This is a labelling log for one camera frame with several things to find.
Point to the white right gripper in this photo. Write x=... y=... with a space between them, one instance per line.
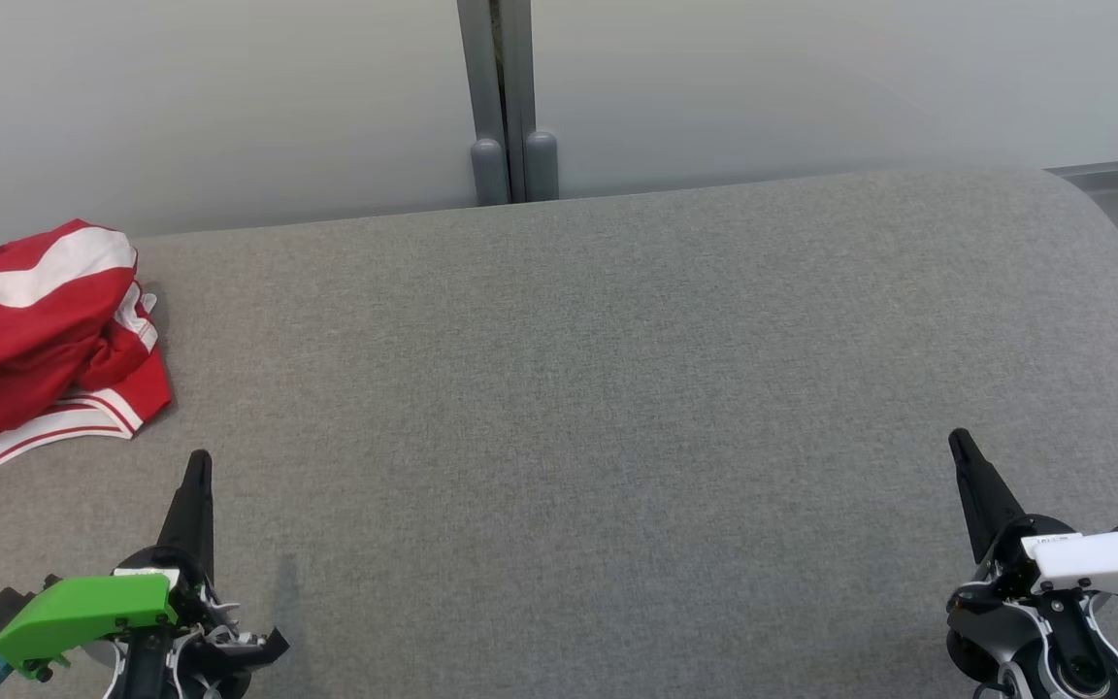
x=1102 y=563

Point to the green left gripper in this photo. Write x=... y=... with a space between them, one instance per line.
x=83 y=607

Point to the red white basketball jersey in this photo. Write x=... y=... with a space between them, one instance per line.
x=54 y=427

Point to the red shorts with white stripe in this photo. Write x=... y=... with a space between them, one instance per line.
x=35 y=330

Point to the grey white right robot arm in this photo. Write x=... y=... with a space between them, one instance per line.
x=1064 y=650

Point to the grey floor rail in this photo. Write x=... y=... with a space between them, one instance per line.
x=1102 y=168

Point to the grey rounded post cap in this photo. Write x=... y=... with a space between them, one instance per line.
x=489 y=175
x=541 y=167

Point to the grey partition post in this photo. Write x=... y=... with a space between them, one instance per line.
x=496 y=68

